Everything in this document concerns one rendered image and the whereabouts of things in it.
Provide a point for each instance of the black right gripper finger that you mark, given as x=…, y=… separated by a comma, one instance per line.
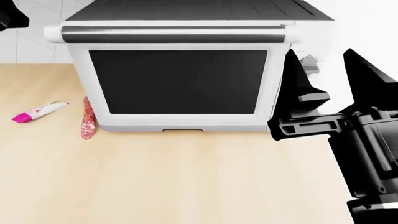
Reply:
x=295, y=93
x=373, y=86

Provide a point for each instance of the grey oven control knob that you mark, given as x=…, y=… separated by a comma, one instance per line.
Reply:
x=309, y=63

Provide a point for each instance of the pink and white tube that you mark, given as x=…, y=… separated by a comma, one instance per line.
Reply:
x=37, y=112

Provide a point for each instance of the white oven door, dark glass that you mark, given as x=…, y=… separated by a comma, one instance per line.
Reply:
x=177, y=81

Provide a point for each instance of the white toaster oven body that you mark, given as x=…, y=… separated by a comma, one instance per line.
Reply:
x=199, y=10

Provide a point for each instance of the red salami sausage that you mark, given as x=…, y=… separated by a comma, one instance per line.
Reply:
x=88, y=121

